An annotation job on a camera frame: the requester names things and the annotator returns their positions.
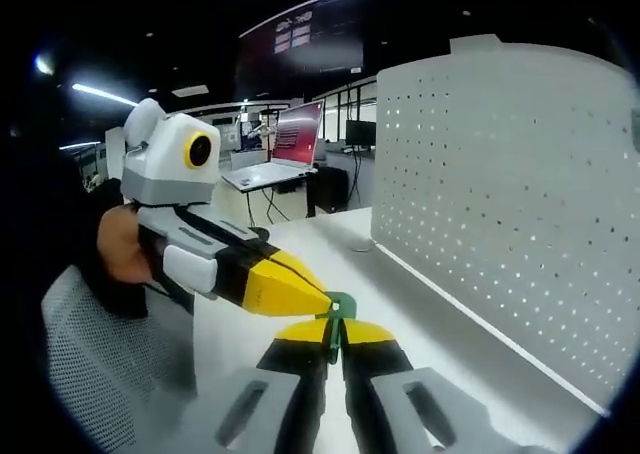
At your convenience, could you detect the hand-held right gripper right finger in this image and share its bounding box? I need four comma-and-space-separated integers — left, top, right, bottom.
339, 319, 521, 454

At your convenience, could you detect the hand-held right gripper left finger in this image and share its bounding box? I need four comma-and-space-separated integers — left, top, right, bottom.
183, 318, 334, 454

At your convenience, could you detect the green oval hook base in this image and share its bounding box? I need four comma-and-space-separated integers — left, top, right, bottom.
327, 290, 359, 320

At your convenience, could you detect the green hook assembly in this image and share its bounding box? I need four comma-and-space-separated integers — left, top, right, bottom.
314, 309, 349, 366

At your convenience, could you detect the white perforated mounting plate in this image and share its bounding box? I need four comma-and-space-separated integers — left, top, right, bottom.
349, 33, 640, 419

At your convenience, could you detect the person's left hand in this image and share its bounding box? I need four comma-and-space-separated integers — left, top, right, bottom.
96, 205, 156, 283

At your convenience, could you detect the white laptop desk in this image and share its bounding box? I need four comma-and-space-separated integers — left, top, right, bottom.
222, 168, 321, 225

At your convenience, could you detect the ceiling light strip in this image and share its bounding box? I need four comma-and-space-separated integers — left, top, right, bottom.
71, 81, 140, 109

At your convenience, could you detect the black computer tower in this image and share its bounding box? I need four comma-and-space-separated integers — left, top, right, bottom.
307, 166, 351, 216

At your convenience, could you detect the laptop with red screen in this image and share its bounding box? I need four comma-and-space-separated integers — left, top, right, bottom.
222, 101, 326, 193

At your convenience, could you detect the grey mesh office chair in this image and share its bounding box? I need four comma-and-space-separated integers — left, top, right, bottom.
42, 266, 201, 454

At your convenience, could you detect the black monitor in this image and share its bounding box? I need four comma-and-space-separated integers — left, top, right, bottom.
345, 120, 378, 146

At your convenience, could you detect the large dark wall screen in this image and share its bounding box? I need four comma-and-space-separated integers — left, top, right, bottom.
234, 0, 365, 94

